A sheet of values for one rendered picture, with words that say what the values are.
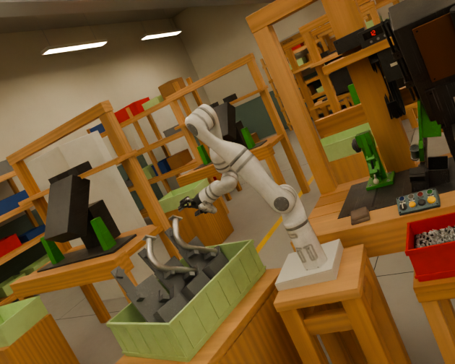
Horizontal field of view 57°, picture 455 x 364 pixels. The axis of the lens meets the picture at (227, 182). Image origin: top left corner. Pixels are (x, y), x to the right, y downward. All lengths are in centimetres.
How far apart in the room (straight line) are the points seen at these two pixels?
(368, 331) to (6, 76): 857
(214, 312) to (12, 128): 756
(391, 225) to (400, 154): 61
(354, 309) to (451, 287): 31
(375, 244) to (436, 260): 41
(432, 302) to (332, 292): 31
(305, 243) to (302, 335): 35
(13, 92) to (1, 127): 83
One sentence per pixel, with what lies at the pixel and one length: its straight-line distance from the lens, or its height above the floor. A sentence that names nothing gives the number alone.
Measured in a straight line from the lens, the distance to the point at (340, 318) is 161.
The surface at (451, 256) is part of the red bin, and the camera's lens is 148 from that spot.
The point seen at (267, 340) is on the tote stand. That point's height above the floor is 63.
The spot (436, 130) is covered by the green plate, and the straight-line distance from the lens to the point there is 190.
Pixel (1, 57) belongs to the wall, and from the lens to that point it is 952.
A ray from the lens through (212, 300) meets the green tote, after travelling 175.
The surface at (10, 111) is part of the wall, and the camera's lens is 905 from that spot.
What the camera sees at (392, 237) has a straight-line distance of 182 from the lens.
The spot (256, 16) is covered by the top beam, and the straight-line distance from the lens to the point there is 235.
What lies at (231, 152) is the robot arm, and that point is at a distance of 150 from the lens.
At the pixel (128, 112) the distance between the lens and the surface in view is 781.
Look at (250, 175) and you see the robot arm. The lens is 150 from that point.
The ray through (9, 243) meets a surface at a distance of 766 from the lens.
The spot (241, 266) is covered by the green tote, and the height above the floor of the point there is 90.
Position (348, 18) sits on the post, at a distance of 223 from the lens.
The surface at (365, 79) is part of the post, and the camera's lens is 224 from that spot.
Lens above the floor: 160
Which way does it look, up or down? 10 degrees down
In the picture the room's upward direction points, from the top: 25 degrees counter-clockwise
